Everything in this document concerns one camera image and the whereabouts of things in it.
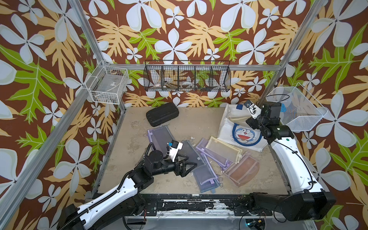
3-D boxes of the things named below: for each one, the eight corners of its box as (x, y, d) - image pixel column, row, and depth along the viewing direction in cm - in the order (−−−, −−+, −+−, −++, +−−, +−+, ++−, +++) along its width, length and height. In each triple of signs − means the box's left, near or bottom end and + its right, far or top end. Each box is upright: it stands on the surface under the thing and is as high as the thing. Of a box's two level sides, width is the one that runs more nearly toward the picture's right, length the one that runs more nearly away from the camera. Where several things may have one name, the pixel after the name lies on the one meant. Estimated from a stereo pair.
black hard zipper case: (153, 128, 109) (152, 124, 104) (145, 116, 117) (143, 111, 112) (180, 115, 117) (180, 110, 113) (170, 104, 125) (170, 99, 121)
